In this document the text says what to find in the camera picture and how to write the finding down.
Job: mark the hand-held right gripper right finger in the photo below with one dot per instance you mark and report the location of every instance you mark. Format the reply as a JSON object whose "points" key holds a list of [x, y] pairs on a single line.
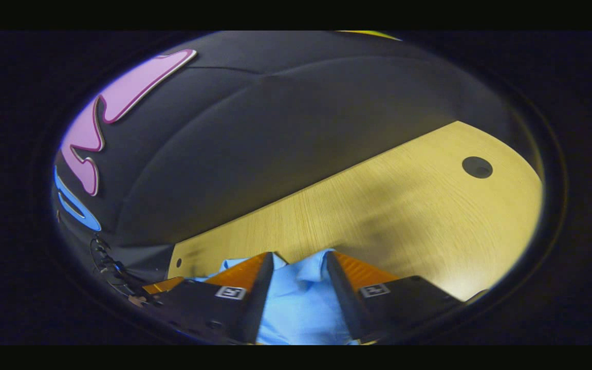
{"points": [[345, 298]]}

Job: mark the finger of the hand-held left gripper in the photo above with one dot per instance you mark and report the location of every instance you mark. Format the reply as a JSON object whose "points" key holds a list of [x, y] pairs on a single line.
{"points": [[165, 284]]}

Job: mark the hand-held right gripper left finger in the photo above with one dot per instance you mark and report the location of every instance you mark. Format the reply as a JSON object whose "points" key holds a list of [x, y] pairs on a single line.
{"points": [[260, 303]]}

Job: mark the light blue polo T-shirt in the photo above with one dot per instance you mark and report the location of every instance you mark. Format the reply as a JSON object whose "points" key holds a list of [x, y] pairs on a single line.
{"points": [[301, 308]]}

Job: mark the black backdrop cloth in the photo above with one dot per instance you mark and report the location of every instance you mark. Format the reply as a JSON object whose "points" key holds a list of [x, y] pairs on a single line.
{"points": [[275, 154]]}

